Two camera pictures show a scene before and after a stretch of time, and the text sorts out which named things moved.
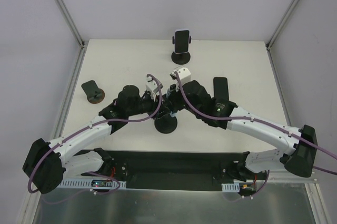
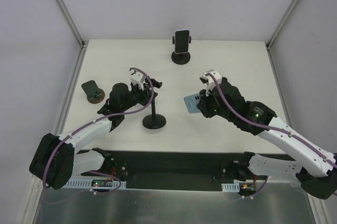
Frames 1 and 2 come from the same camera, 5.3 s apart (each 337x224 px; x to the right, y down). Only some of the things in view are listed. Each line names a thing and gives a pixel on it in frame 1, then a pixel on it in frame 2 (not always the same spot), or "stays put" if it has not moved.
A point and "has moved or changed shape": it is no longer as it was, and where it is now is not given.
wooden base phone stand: x=94 y=95 stays put
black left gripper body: x=156 y=106 to x=148 y=90
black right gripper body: x=171 y=103 to x=205 y=103
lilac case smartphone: x=181 y=41 stays put
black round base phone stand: x=166 y=124 has moved or changed shape
